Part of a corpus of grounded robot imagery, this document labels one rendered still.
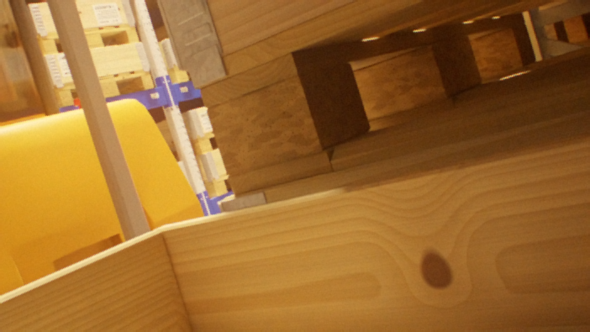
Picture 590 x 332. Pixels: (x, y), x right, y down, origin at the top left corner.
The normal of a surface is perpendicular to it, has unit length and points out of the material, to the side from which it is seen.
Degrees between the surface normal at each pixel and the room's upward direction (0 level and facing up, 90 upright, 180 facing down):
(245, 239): 90
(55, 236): 90
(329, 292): 90
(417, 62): 90
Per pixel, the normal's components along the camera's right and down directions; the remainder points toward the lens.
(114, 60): 0.76, -0.20
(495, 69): -0.56, 0.24
